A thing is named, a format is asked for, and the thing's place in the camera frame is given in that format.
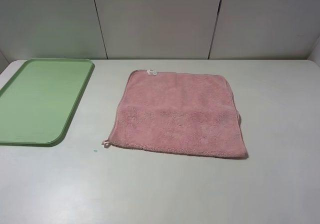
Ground pink fluffy towel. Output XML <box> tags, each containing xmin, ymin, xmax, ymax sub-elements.
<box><xmin>102</xmin><ymin>70</ymin><xmax>248</xmax><ymax>158</ymax></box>

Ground green plastic tray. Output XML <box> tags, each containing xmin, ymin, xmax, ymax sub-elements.
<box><xmin>0</xmin><ymin>58</ymin><xmax>95</xmax><ymax>147</ymax></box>

